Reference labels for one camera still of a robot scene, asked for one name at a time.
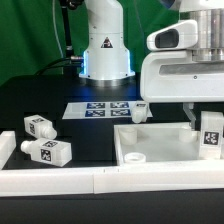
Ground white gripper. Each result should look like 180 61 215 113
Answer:
140 51 224 129

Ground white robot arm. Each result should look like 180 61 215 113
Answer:
80 0 224 123

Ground white U-shaped fence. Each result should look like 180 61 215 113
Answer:
0 124 224 198

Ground paper sheet with markers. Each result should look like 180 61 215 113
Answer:
61 100 154 120

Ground black pole stand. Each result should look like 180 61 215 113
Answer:
59 0 84 76

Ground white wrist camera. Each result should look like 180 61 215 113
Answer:
147 19 198 51

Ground black cables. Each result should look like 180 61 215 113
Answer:
34 57 84 76

